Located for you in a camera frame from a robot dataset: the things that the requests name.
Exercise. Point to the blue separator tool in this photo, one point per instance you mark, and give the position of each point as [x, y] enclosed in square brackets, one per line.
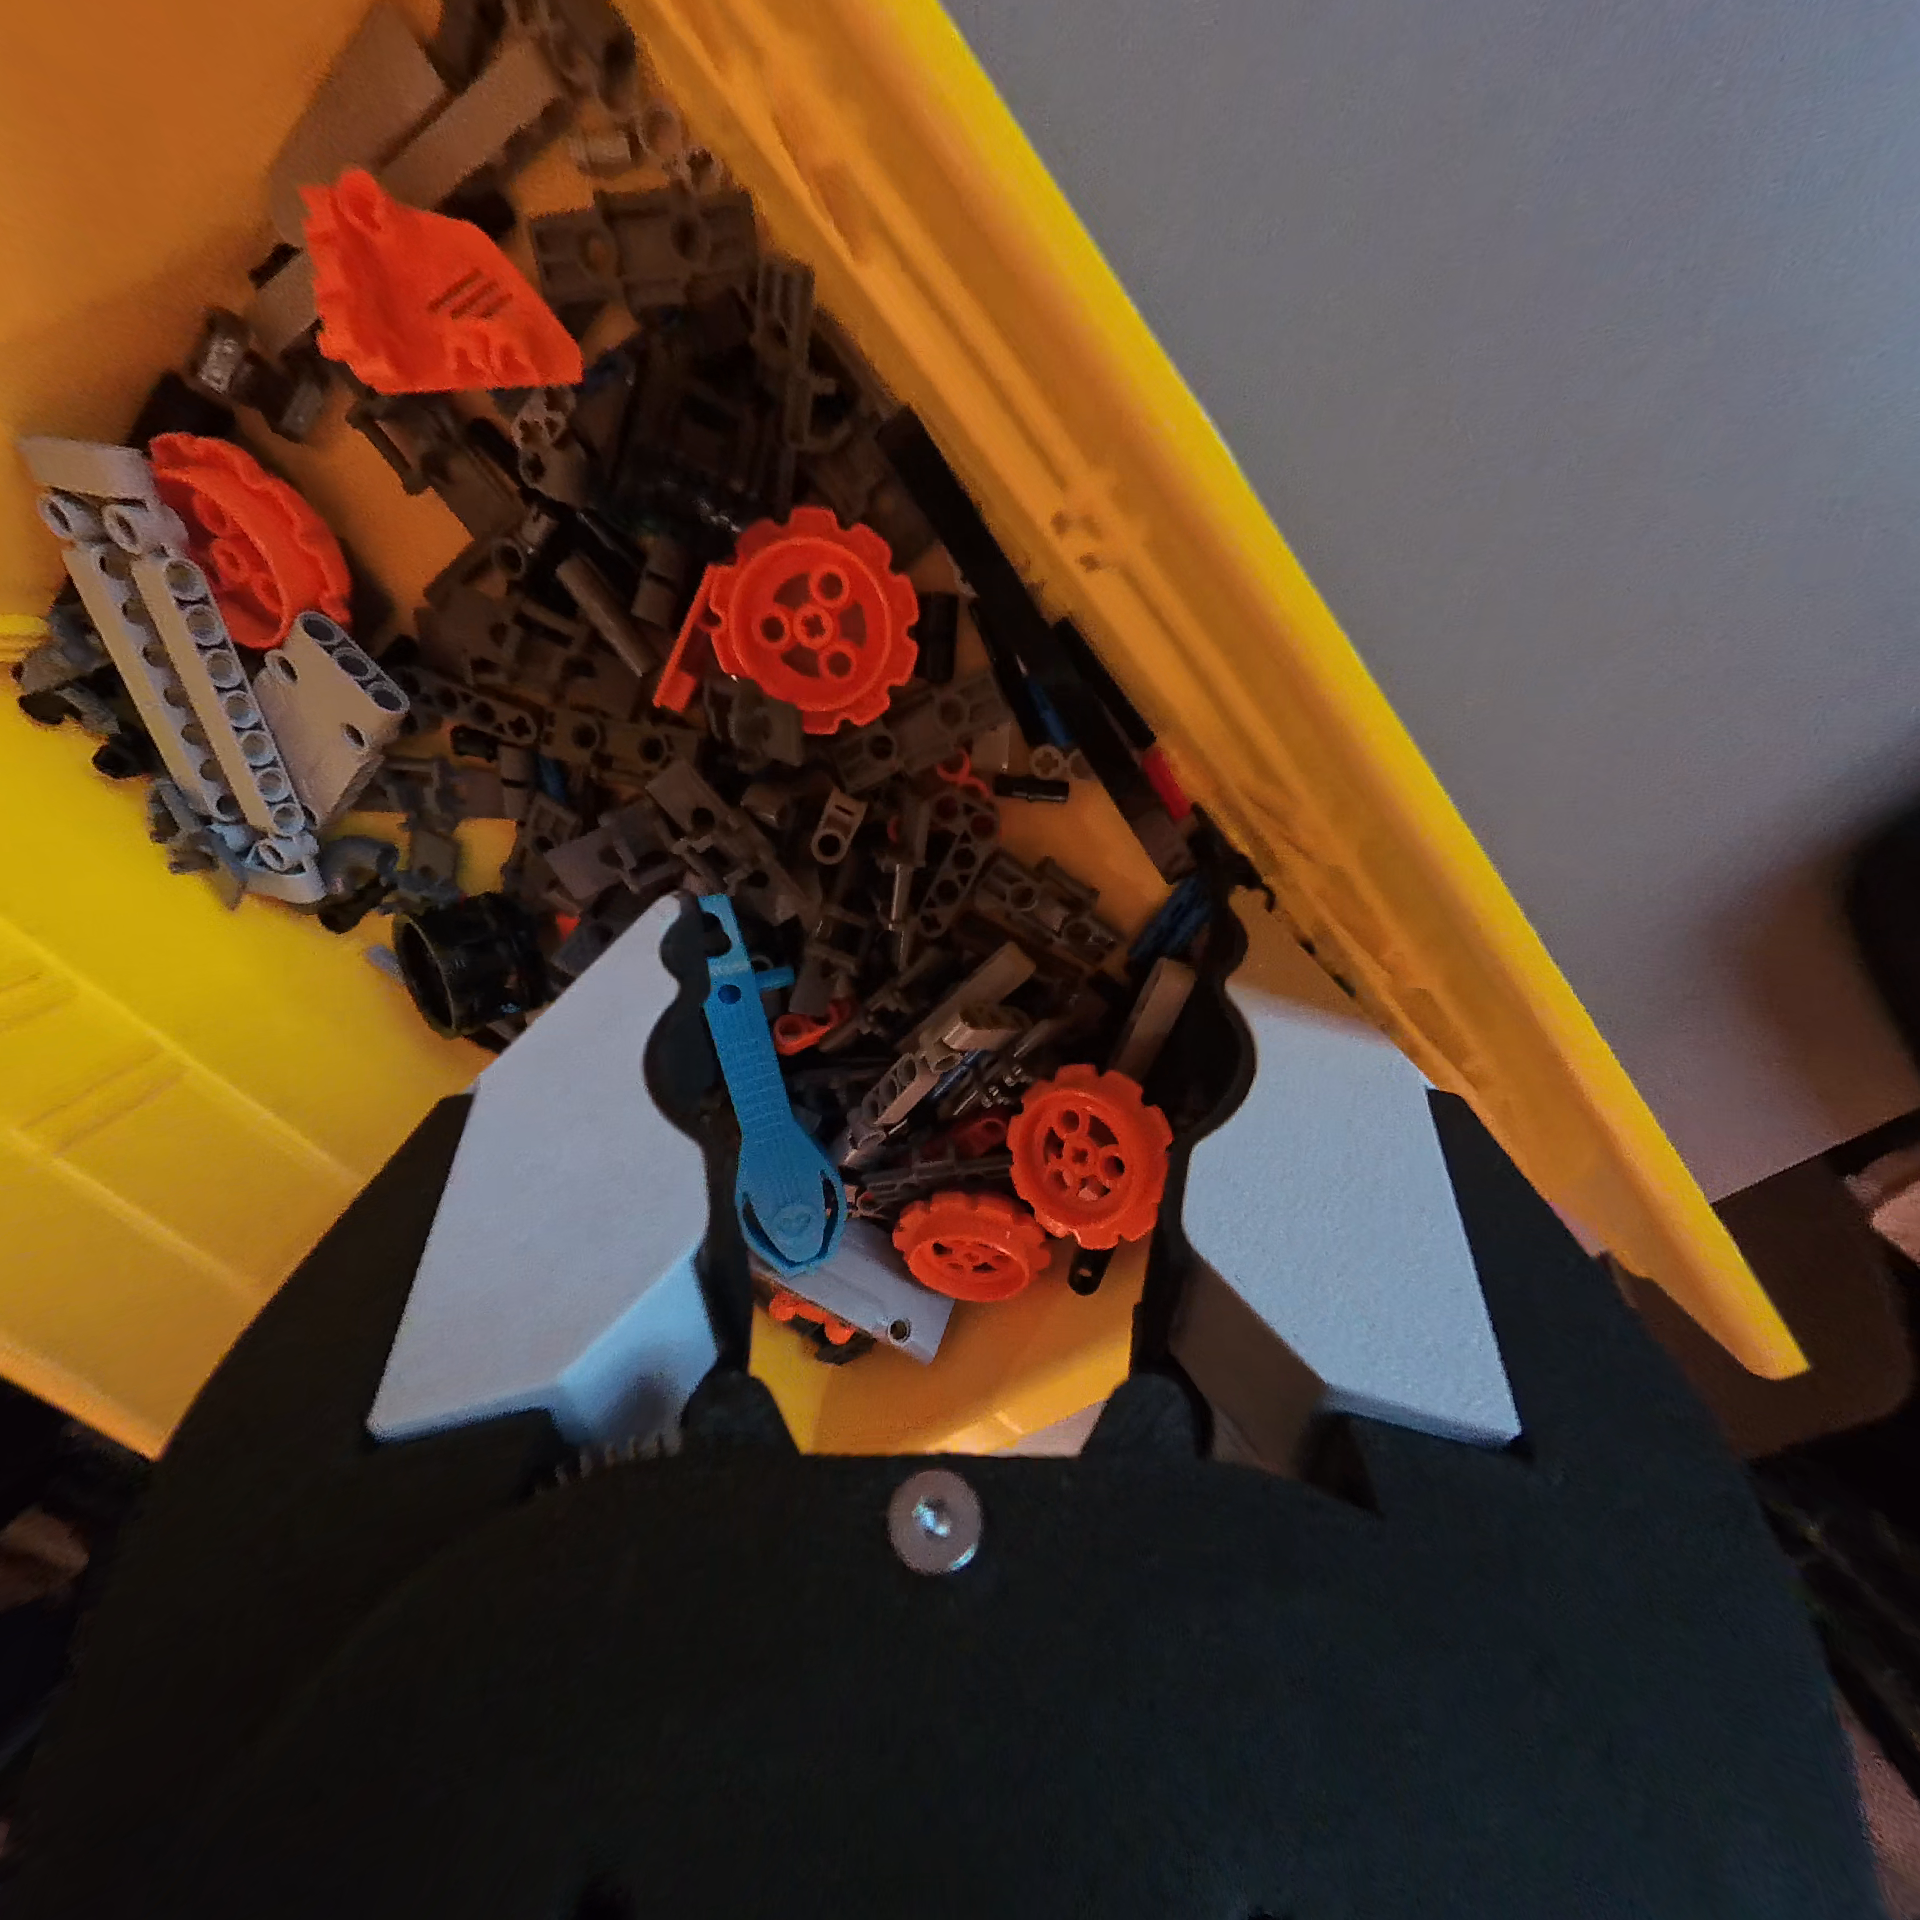
[765, 1113]

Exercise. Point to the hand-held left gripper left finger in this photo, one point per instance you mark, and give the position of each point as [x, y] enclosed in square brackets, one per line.
[555, 1204]

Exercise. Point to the small black tyre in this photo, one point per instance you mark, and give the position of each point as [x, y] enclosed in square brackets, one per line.
[473, 968]

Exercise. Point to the yellow plastic bin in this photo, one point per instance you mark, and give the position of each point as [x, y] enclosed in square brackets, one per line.
[179, 1139]

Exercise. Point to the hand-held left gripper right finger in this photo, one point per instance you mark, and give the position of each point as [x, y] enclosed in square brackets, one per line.
[1349, 1232]

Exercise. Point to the pile of building pieces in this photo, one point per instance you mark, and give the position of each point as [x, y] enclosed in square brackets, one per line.
[632, 777]

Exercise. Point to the light grey angled beams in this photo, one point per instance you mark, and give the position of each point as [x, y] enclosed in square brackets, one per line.
[227, 753]

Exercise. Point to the orange gear wheel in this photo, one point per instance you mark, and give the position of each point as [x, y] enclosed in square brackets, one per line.
[816, 613]
[1092, 1156]
[972, 1246]
[248, 541]

